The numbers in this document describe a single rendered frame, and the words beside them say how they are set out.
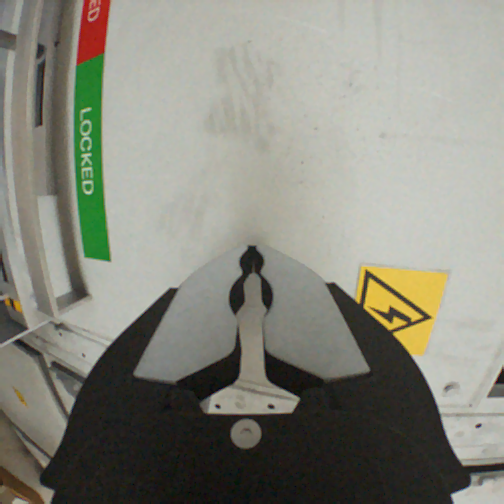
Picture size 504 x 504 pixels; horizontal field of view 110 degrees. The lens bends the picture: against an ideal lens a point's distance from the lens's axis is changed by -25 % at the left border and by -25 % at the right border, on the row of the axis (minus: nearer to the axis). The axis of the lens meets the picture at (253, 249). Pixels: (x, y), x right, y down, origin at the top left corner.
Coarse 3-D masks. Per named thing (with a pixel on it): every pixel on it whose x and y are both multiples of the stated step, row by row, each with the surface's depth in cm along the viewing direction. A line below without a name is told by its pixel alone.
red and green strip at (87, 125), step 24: (96, 0) 12; (96, 24) 13; (96, 48) 13; (96, 72) 14; (96, 96) 14; (96, 120) 15; (96, 144) 15; (96, 168) 16; (96, 192) 16; (96, 216) 17; (96, 240) 17
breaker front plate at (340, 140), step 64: (64, 0) 13; (128, 0) 12; (192, 0) 11; (256, 0) 10; (320, 0) 9; (384, 0) 8; (448, 0) 7; (64, 64) 14; (128, 64) 13; (192, 64) 12; (256, 64) 11; (320, 64) 10; (384, 64) 9; (448, 64) 8; (64, 128) 16; (128, 128) 14; (192, 128) 13; (256, 128) 12; (320, 128) 11; (384, 128) 10; (448, 128) 9; (64, 192) 17; (128, 192) 15; (192, 192) 14; (256, 192) 13; (320, 192) 12; (384, 192) 11; (448, 192) 10; (64, 256) 19; (128, 256) 17; (192, 256) 15; (320, 256) 13; (384, 256) 12; (448, 256) 11; (64, 320) 22; (128, 320) 18; (256, 320) 15; (448, 320) 12; (448, 384) 12
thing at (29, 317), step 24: (0, 0) 14; (0, 24) 14; (0, 48) 15; (0, 72) 16; (0, 96) 17; (0, 120) 18; (0, 144) 18; (0, 168) 19; (0, 192) 19; (0, 216) 20; (0, 240) 21; (0, 264) 22; (24, 288) 23; (24, 312) 23
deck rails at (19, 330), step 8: (0, 304) 25; (0, 312) 25; (8, 312) 26; (0, 320) 25; (8, 320) 25; (48, 320) 27; (0, 328) 23; (8, 328) 24; (16, 328) 24; (24, 328) 24; (32, 328) 25; (0, 336) 22; (8, 336) 22; (16, 336) 23; (0, 344) 20
